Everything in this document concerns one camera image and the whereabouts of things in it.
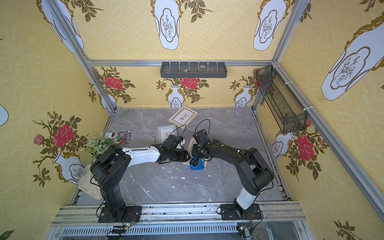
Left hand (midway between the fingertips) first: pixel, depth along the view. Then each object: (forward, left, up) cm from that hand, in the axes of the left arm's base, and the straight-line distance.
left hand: (189, 157), depth 92 cm
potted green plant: (+1, +48, +16) cm, 51 cm away
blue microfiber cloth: (-7, -6, +4) cm, 10 cm away
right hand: (+2, -3, +2) cm, 3 cm away
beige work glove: (-13, +58, -4) cm, 59 cm away
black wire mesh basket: (+15, -57, +22) cm, 63 cm away
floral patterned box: (+18, +47, -2) cm, 50 cm away
